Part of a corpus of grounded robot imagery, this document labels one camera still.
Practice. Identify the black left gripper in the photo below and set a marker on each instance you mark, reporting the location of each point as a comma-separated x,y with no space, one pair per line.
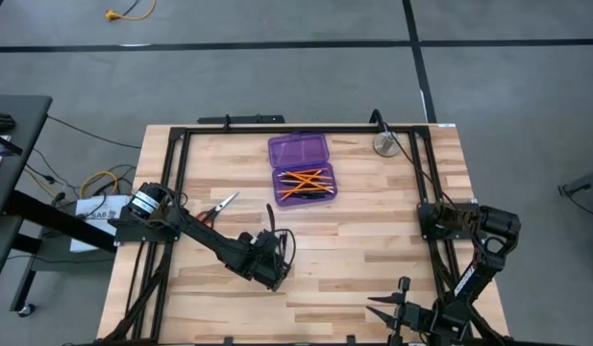
267,259

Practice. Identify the black side desk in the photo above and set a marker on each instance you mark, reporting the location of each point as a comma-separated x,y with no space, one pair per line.
22,144

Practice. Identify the grey furniture leg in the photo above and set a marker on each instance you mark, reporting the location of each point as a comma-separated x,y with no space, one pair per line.
584,185

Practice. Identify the silver metal post with base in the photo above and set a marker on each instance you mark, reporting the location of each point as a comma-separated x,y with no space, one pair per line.
386,143

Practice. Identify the black frame bracket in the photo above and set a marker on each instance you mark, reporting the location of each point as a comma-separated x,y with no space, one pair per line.
228,341
351,340

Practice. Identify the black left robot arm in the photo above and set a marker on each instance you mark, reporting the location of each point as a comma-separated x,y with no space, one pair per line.
205,235

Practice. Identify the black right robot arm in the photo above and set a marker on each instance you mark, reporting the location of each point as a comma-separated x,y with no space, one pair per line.
474,279

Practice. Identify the black aluminium table frame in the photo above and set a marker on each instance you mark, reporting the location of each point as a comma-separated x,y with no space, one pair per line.
205,130

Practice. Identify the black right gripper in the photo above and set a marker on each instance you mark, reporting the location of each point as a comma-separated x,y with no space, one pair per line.
413,317

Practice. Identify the black bar device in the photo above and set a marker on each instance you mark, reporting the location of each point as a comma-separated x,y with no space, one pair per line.
243,119

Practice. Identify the black object on desk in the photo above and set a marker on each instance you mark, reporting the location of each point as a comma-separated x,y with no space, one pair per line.
0,122

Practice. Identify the white printed sheet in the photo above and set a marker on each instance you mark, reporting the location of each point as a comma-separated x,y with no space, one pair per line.
91,240

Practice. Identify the purple translucent supply box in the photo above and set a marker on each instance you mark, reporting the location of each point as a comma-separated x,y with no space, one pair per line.
298,149

